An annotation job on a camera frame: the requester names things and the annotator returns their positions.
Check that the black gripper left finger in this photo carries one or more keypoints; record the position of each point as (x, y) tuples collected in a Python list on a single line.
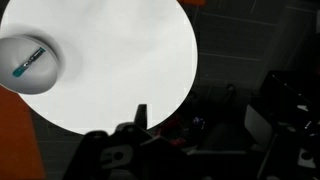
[(133, 150)]

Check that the black equipment box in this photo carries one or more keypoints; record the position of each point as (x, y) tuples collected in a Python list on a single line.
[(286, 90)]

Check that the teal and black marker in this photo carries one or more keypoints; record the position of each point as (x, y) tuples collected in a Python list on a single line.
[(30, 60)]

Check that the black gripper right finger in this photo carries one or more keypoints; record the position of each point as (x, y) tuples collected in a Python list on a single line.
[(286, 156)]

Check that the white round bowl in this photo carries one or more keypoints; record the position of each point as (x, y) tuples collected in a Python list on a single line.
[(43, 76)]

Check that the dark red object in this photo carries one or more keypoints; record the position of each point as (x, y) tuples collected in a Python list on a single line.
[(171, 128)]

